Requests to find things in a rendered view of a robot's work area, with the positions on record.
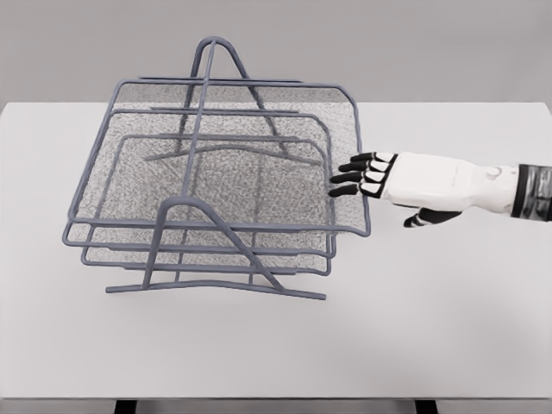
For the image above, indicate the large grey mesh tray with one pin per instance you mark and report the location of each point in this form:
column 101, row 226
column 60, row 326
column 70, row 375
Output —
column 345, row 129

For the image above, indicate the small grey mesh tray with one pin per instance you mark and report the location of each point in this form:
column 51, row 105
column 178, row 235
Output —
column 194, row 261

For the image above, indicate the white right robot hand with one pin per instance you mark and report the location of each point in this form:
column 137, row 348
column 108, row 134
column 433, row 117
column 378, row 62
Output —
column 422, row 181

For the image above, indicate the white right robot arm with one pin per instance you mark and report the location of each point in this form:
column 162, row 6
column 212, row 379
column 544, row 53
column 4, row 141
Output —
column 513, row 190

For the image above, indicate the medium grey mesh tray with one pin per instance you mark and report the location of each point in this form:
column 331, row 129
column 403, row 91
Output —
column 78, row 235

